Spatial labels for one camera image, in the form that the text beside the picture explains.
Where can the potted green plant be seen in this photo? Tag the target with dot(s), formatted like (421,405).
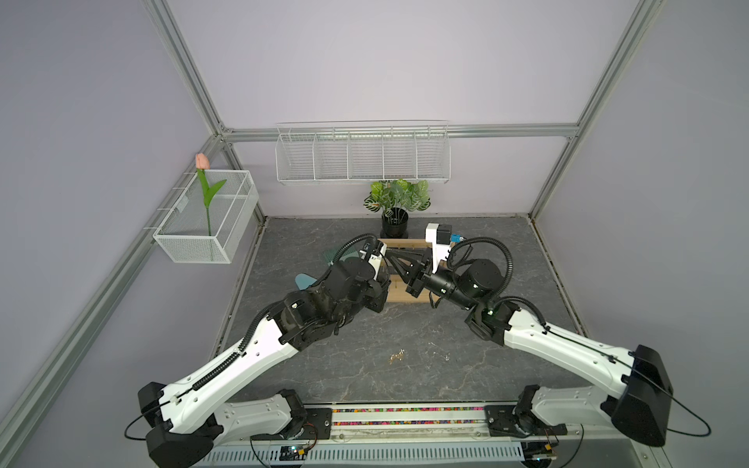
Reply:
(395,200)

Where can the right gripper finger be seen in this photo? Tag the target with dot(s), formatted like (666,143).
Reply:
(407,257)
(406,273)

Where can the wooden jewelry display stand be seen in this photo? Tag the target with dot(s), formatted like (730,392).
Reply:
(404,286)

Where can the white slotted cable duct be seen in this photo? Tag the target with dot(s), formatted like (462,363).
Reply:
(328,455)

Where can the teal small shovel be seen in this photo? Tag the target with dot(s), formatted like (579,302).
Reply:
(305,281)

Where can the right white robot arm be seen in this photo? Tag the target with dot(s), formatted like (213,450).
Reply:
(628,390)

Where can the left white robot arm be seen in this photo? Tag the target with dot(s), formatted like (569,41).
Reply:
(191,416)

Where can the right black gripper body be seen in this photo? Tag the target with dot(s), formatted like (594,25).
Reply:
(448,287)

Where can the white mesh wall basket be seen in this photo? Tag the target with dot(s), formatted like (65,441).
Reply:
(183,233)

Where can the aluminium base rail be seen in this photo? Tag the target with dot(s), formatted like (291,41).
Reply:
(409,416)

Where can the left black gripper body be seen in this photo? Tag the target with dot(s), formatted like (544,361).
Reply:
(373,299)

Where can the white wire wall shelf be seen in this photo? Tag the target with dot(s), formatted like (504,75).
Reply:
(349,152)

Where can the pink artificial tulip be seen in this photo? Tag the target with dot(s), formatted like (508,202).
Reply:
(209,191)

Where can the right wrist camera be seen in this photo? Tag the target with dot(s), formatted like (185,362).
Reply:
(440,238)

